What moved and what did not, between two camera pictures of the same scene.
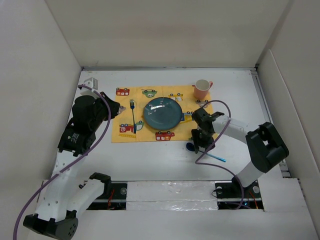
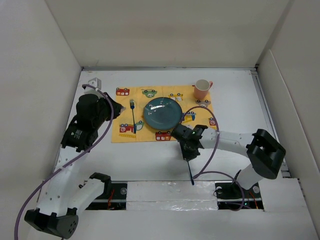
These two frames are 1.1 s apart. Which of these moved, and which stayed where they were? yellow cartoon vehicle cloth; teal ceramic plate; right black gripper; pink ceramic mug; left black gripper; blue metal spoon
Moved: blue metal spoon; right black gripper
Stayed: pink ceramic mug; teal ceramic plate; yellow cartoon vehicle cloth; left black gripper
